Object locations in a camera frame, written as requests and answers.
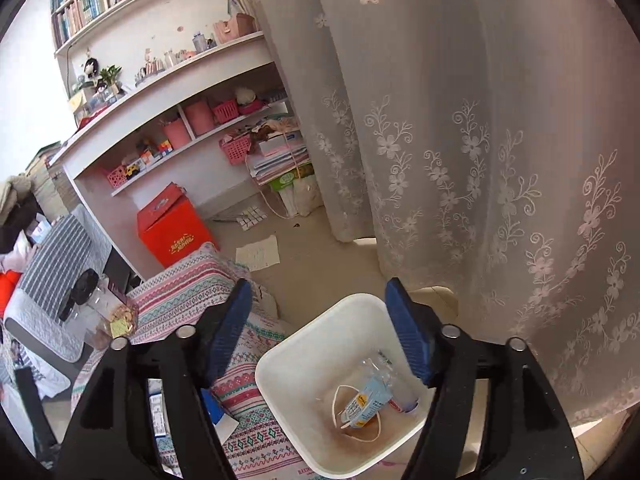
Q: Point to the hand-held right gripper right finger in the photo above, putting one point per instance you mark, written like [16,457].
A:
[407,330]

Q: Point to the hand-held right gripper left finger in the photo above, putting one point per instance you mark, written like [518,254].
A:
[231,325]

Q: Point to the white plastic trash bin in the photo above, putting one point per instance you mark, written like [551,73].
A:
[310,360]

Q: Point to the patterned pink striped blanket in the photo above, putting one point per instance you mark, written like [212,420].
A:
[190,290]

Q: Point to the red and white tube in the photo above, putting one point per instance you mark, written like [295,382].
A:
[400,404]

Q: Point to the sheet of paper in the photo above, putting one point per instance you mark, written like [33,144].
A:
[259,254]

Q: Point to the blue printed plastic packet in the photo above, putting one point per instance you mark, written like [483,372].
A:
[367,400]

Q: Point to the blue and white card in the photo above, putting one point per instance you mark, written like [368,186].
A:
[217,410]

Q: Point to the white face mask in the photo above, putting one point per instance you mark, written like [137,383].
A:
[336,405]

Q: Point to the small tile sheet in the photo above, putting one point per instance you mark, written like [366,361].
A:
[247,217]

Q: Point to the red cardboard box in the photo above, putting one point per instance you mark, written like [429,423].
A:
[175,230]

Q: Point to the clear jar of snacks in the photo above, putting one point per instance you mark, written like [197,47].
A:
[117,317]

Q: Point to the white plastic bag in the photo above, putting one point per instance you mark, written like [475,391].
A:
[305,200]

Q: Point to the glass jar with black lid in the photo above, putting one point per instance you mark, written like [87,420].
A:
[82,285]

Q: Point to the green labelled tissue pack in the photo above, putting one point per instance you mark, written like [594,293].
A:
[292,182]

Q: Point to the pink plastic basket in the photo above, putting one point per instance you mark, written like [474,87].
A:
[226,111]
[117,176]
[235,151]

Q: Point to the stack of papers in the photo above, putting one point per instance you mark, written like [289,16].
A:
[280,157]

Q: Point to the yellow toy car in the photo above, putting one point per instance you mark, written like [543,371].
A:
[132,170]

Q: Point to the grey striped cushion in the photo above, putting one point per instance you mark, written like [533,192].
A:
[55,265]

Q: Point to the short pink bucket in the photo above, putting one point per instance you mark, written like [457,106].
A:
[176,135]

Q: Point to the white floral lace curtain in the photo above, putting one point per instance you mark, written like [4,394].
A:
[475,135]

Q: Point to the tall pink bucket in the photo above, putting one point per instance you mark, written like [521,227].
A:
[199,117]

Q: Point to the orange cloth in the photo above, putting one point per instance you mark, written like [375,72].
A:
[9,290]

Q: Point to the green potted plant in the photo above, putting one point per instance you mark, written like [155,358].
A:
[110,76]

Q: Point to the small black-haired doll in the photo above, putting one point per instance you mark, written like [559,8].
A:
[91,67]

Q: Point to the pink handbag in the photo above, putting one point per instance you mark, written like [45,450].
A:
[234,29]

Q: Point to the white wall bookshelf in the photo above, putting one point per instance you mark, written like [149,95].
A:
[165,80]

